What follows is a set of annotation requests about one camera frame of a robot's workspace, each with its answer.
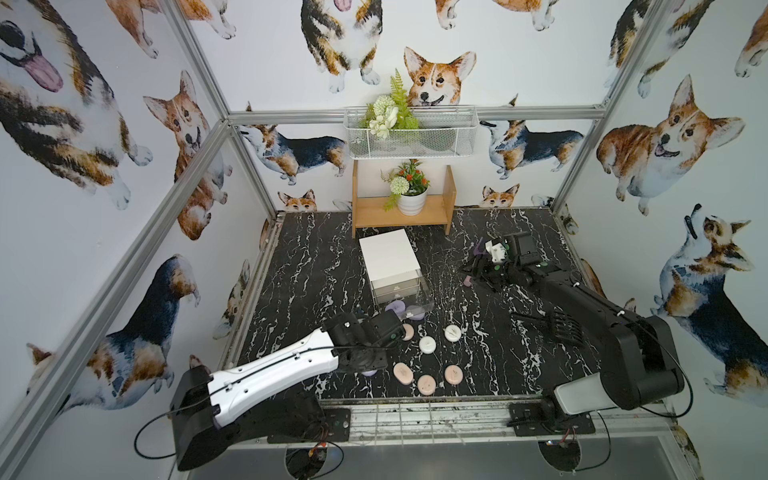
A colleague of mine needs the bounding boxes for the white mini drawer cabinet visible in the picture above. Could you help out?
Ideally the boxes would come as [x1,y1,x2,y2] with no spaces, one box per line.
[359,229,422,304]

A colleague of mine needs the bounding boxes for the purple earphone case top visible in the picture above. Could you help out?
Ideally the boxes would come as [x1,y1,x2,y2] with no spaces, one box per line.
[405,305,427,320]

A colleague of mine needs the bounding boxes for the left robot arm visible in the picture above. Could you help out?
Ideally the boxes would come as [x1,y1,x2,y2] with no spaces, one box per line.
[169,311,405,471]

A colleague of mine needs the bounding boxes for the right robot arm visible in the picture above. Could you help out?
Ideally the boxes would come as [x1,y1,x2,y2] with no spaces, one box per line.
[462,254,690,416]

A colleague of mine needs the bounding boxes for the pink earphone case upper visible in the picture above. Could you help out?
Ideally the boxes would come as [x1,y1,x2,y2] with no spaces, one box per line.
[403,323,415,341]

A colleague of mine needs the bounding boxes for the pink earphone case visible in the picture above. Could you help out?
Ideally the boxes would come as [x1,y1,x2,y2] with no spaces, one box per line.
[417,375,437,396]
[444,365,464,385]
[403,323,415,341]

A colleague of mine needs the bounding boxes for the pink earphone case oval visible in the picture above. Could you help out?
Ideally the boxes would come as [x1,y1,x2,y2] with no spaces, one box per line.
[393,362,414,385]

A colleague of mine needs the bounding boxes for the purple pink toy rake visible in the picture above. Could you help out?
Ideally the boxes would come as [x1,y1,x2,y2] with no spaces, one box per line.
[462,237,487,287]

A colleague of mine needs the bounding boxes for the white earphone case middle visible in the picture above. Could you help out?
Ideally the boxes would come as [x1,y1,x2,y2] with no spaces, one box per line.
[419,336,437,355]

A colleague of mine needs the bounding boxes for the white earphone case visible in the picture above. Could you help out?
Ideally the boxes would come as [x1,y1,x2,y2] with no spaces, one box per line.
[444,325,462,343]
[419,336,437,355]

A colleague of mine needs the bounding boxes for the pink earphone case bottom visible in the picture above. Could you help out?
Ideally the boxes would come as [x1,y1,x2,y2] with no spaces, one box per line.
[417,375,437,396]

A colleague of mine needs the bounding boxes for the white earphone case right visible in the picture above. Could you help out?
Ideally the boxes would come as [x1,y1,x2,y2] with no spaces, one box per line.
[444,325,462,343]

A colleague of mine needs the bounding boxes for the pink earphone case right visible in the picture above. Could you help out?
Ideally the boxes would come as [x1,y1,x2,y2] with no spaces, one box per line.
[444,365,464,385]

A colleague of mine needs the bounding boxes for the wooden shelf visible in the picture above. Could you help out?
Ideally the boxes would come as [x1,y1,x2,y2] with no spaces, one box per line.
[351,160,457,238]

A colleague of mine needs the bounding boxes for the white potted plant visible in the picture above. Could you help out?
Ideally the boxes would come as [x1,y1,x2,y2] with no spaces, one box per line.
[381,159,430,216]

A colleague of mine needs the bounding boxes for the green white artificial flowers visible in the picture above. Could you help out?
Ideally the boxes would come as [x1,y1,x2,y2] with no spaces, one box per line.
[359,70,420,140]

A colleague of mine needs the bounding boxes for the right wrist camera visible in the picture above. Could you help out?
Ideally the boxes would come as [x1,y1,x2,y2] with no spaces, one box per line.
[484,231,542,268]

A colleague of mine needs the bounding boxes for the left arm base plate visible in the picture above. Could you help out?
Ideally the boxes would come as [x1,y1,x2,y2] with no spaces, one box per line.
[267,408,352,444]

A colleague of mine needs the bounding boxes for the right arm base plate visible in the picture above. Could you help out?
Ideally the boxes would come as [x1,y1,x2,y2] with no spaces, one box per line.
[507,399,596,437]

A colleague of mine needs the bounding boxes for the white wire basket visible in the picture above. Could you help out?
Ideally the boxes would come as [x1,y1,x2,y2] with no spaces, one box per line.
[343,106,479,160]

